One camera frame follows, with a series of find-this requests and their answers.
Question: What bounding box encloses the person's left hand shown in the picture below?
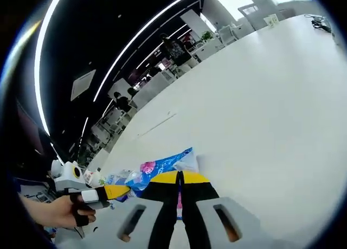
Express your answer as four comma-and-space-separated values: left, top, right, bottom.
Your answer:
42, 194, 98, 229

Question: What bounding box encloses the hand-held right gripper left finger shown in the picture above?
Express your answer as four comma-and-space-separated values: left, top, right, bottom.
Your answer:
62, 170, 182, 249

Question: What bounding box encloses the black cable bundle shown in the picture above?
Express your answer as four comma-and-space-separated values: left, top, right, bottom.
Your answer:
303, 14, 333, 33

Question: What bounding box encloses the light blue packet tabletop item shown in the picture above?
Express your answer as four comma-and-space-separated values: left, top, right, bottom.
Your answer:
104, 169, 142, 186

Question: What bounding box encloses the small white card stand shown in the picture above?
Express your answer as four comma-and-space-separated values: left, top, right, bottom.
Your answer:
264, 14, 280, 29

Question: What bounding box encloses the ceiling air vent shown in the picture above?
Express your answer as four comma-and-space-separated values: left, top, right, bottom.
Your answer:
70, 69, 97, 101

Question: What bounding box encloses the blue pink-flowered tissue packet item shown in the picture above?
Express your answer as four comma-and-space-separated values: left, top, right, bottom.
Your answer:
125, 147, 202, 221

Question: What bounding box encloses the white table socket panel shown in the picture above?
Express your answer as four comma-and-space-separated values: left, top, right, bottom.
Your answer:
137, 113, 177, 137

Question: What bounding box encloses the clear water bottle tabletop item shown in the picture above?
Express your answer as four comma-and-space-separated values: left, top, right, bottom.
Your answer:
82, 169, 96, 185

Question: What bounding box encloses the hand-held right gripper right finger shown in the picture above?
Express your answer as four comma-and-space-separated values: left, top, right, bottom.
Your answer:
178, 171, 288, 249

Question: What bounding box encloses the long ceiling light strip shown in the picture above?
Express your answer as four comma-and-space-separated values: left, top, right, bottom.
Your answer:
93, 0, 202, 103
33, 0, 69, 136

